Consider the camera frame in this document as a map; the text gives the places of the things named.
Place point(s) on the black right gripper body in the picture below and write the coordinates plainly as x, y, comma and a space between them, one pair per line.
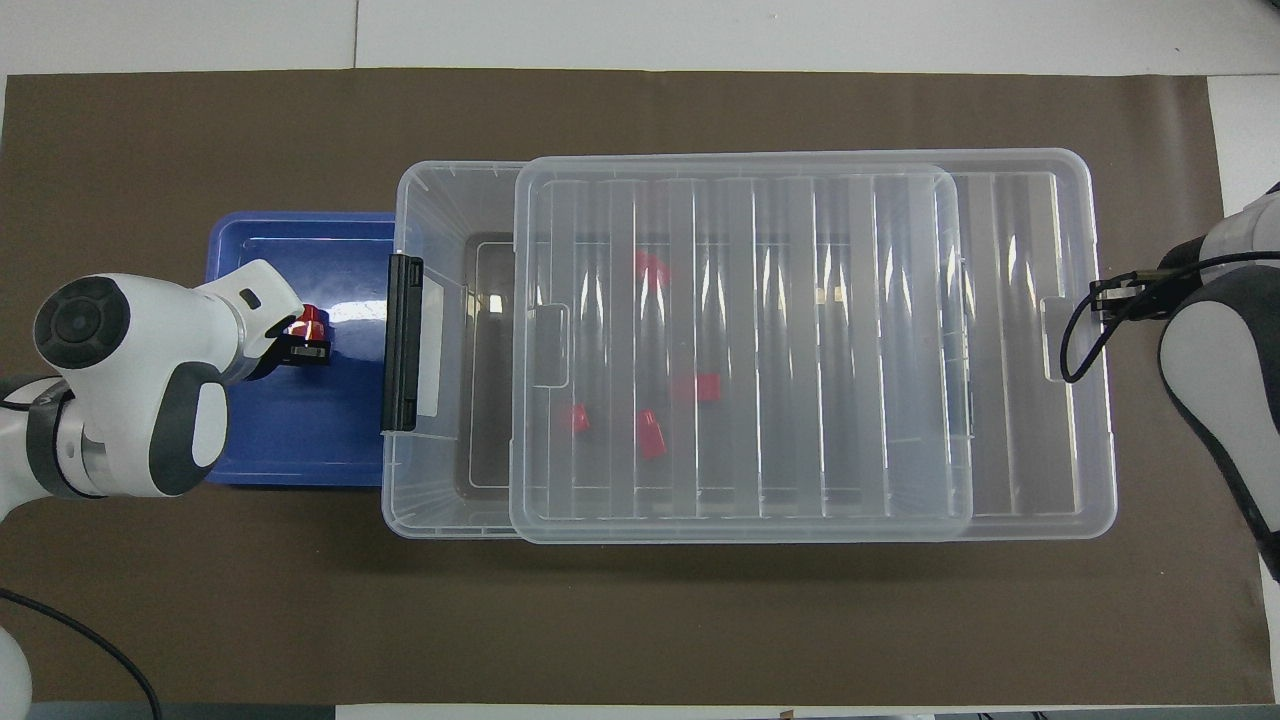
1180, 285

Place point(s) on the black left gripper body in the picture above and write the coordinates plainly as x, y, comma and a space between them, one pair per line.
275, 358

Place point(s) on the red block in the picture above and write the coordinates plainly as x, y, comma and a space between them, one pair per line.
705, 387
310, 322
650, 270
573, 418
650, 435

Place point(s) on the clear ribbed plastic lid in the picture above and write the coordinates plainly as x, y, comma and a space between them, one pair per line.
800, 350

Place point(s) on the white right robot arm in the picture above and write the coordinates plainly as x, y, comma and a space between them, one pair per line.
1215, 360

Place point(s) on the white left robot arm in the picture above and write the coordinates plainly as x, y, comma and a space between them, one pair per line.
130, 400

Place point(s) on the blue plastic tray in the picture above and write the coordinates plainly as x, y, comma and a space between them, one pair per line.
300, 430

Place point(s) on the clear plastic storage box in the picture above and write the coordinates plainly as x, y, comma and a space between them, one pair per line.
440, 480

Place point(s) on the brown table mat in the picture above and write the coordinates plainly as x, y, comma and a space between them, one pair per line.
300, 600

